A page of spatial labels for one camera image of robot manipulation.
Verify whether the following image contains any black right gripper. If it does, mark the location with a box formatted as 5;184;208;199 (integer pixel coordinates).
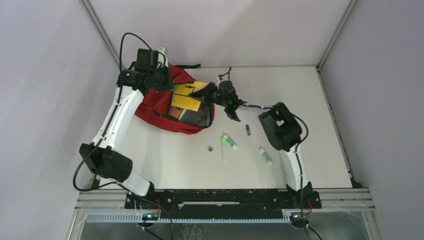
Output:
188;81;228;108

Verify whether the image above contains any yellow notebook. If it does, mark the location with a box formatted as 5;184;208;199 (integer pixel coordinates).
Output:
171;81;208;112

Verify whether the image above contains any red student backpack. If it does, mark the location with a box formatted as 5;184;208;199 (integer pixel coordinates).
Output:
134;64;216;135

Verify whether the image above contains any blue Jane Eyre book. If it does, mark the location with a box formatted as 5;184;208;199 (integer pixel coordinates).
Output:
168;106;183;119

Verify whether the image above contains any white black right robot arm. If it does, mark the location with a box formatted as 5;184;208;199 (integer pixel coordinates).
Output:
190;80;313;208

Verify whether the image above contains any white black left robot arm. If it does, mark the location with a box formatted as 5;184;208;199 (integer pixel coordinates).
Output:
79;46;175;209

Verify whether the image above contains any green capped white pen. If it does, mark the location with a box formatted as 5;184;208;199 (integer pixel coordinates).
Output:
221;137;226;162

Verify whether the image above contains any purple capped small tube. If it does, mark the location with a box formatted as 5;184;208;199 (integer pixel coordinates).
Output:
245;124;251;136

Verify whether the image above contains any green white glue stick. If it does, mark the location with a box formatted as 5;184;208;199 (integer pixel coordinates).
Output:
223;134;238;149
259;147;273;165

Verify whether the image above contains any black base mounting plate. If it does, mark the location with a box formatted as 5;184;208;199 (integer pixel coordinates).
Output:
124;188;322;210

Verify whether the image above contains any black right camera cable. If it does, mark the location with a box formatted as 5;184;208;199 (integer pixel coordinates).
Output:
218;66;233;83

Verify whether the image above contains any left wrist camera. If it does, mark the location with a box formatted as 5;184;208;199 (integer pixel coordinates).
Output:
155;46;168;68

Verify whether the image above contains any aluminium frame rail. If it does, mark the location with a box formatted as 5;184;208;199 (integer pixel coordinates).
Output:
79;0;121;70

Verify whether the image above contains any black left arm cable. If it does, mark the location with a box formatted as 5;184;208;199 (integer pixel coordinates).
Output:
72;32;174;240

